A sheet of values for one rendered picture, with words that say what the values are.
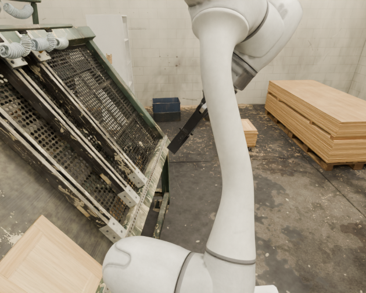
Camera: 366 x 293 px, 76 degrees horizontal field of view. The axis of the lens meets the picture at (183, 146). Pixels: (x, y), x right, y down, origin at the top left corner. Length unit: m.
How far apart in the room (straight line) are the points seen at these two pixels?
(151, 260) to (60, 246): 0.75
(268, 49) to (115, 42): 4.09
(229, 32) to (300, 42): 6.25
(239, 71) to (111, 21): 4.06
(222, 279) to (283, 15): 0.52
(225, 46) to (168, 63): 5.50
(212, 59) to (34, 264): 1.00
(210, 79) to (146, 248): 0.37
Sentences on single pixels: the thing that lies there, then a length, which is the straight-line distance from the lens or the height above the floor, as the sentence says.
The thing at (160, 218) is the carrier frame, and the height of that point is 0.18.
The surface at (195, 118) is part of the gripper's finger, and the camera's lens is 0.57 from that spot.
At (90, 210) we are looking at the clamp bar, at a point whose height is 1.12.
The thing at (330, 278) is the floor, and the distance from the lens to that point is 2.65.
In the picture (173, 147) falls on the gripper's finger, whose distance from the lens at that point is 0.65.
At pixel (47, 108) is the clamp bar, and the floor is 1.55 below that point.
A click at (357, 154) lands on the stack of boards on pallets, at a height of 0.28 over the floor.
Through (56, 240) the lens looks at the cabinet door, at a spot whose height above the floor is 1.13.
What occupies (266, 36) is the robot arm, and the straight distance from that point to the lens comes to 0.55.
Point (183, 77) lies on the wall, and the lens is 5.99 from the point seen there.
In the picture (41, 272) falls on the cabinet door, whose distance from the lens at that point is 1.17.
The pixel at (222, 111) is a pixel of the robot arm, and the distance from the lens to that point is 0.42.
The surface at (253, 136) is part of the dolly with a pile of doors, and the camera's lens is 3.99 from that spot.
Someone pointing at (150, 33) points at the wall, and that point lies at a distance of 5.86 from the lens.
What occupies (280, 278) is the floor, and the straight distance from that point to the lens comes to 2.47.
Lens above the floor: 1.97
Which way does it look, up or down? 28 degrees down
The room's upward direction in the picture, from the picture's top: straight up
